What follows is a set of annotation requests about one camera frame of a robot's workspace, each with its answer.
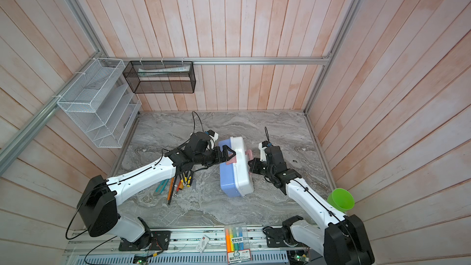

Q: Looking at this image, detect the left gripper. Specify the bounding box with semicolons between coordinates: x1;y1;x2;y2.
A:
194;144;236;167

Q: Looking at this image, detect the white blue tool box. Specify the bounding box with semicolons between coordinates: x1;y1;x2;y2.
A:
218;137;254;198

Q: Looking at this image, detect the small yellow black screwdriver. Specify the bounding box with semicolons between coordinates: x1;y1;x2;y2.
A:
186;171;195;187

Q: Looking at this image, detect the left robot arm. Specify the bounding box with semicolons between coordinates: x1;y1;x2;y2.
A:
77;130;242;243

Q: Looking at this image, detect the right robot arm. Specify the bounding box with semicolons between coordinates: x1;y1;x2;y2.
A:
249;141;375;265

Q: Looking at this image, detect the highlighter marker pack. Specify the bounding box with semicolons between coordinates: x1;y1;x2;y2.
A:
224;223;252;265

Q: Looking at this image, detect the teal utility knife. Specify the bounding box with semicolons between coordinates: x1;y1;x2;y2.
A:
155;179;169;194

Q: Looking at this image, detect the white paper tag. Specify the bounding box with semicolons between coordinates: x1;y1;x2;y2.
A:
196;235;210;253

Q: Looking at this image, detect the green plastic cup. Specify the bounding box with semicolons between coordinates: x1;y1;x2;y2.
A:
327;188;355;213

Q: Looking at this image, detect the black mesh basket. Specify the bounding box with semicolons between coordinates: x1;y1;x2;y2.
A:
123;60;196;94

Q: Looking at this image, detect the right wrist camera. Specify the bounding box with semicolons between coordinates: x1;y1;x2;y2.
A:
258;141;269;161

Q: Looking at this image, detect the orange handled tool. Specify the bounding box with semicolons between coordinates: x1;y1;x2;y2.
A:
167;177;175;205

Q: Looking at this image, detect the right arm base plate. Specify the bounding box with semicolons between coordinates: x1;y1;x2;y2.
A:
262;226;303;248

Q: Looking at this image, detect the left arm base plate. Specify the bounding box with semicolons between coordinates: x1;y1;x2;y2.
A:
118;231;171;252

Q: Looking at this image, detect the white wire mesh shelf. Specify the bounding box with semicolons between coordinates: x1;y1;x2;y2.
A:
58;58;141;148

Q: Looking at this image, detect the aluminium frame rail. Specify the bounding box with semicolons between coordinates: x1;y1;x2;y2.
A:
121;56;330;65

